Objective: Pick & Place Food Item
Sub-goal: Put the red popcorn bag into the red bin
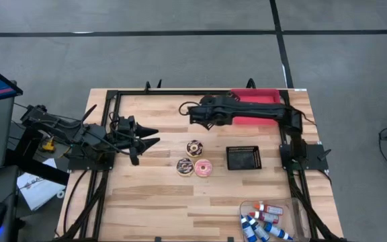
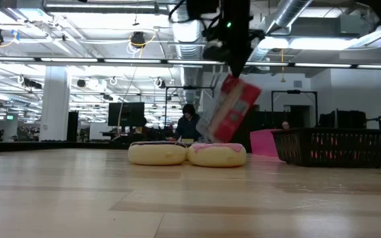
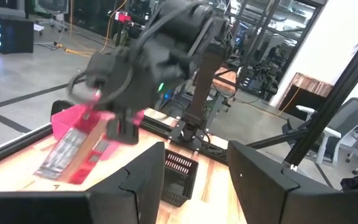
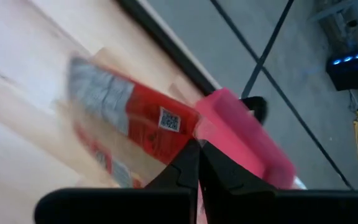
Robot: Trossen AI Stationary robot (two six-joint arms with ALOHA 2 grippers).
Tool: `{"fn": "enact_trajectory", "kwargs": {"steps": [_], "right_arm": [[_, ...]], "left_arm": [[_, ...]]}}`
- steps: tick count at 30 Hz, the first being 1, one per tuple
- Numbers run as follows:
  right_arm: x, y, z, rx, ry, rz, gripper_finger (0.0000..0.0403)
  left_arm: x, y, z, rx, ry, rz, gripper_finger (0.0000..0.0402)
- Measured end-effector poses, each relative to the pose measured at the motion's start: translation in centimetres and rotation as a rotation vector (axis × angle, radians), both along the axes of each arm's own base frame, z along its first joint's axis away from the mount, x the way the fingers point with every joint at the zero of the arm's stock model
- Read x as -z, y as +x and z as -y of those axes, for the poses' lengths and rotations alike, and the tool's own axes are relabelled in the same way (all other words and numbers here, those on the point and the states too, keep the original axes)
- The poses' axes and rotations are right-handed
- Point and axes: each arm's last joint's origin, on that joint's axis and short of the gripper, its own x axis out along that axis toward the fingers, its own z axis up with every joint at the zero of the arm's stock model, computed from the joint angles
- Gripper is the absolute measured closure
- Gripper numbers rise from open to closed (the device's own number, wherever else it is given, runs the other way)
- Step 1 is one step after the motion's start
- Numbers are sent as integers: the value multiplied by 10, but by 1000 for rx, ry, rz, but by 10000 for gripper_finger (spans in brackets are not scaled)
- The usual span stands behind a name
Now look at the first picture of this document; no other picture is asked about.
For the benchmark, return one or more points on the grey desk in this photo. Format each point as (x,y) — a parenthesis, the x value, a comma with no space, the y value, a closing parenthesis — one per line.
(8,188)

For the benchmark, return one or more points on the black mesh basket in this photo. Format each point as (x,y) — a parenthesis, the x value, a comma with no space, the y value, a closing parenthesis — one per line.
(244,158)

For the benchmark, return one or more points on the black stand beam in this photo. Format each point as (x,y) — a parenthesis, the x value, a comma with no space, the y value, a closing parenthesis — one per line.
(39,168)

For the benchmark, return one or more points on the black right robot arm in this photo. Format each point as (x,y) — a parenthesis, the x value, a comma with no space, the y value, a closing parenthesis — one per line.
(264,111)

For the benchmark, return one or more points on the white printed paper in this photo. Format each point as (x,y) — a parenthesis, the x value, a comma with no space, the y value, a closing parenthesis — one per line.
(39,195)

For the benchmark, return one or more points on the chocolate icing toy donut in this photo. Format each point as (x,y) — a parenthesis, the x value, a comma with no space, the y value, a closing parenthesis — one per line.
(180,168)

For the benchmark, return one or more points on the black table clamp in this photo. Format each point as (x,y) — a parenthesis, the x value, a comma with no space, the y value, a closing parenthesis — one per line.
(230,239)
(159,84)
(148,86)
(250,83)
(158,239)

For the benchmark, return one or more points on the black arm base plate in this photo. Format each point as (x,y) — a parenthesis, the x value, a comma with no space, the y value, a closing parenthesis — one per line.
(79,164)
(314,164)

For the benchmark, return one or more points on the red plastic tray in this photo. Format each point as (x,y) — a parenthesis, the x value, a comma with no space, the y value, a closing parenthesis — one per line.
(260,97)

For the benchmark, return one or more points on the red bottle orange label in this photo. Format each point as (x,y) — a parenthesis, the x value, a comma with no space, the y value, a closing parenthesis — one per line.
(267,217)
(272,210)

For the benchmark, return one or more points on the clear plastic bin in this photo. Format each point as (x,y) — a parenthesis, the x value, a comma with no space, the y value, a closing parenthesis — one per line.
(294,215)

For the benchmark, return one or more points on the pink icing toy donut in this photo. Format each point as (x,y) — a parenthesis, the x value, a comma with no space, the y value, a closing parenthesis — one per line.
(198,171)

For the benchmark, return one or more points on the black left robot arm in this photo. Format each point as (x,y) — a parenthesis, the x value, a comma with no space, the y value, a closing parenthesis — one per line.
(89,132)

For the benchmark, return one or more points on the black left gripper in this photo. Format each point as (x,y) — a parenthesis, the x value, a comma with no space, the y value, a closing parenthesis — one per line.
(126,129)

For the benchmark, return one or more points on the blue cap squeeze bottle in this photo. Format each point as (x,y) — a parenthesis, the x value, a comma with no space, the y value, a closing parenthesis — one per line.
(275,231)
(259,230)
(247,230)

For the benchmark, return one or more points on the yellow tool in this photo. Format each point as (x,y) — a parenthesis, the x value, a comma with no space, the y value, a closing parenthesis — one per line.
(48,146)

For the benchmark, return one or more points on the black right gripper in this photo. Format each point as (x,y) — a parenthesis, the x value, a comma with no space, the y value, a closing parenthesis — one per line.
(218,112)

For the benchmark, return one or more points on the chocolate donut cream sprinkles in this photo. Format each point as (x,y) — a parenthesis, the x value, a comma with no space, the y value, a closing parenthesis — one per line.
(189,149)

